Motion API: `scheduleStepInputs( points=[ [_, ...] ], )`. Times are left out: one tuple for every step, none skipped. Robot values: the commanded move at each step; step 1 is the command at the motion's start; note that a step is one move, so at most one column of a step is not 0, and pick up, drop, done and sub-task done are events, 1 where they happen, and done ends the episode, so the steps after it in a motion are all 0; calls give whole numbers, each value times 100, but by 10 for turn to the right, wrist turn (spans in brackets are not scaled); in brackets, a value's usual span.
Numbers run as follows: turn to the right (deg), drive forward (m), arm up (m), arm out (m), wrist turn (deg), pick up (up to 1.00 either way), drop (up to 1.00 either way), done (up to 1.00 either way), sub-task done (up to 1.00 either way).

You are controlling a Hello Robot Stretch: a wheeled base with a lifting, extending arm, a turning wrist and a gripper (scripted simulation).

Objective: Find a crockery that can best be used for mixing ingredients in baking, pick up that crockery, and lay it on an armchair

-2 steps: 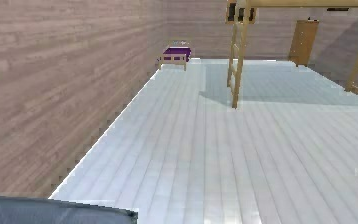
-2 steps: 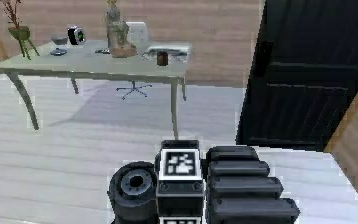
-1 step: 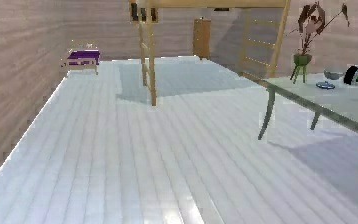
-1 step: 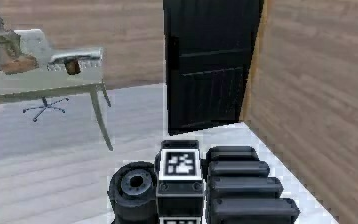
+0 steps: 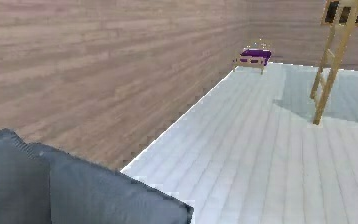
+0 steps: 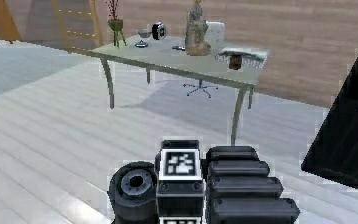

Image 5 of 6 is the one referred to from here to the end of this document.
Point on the purple cushioned wooden chair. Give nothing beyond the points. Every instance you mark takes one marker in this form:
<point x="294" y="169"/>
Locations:
<point x="255" y="56"/>

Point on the dark grey sofa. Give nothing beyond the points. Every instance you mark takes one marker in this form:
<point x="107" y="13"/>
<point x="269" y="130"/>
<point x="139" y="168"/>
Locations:
<point x="87" y="193"/>

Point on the tan wooden ladder shelf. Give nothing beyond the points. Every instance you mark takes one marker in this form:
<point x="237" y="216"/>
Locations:
<point x="333" y="60"/>

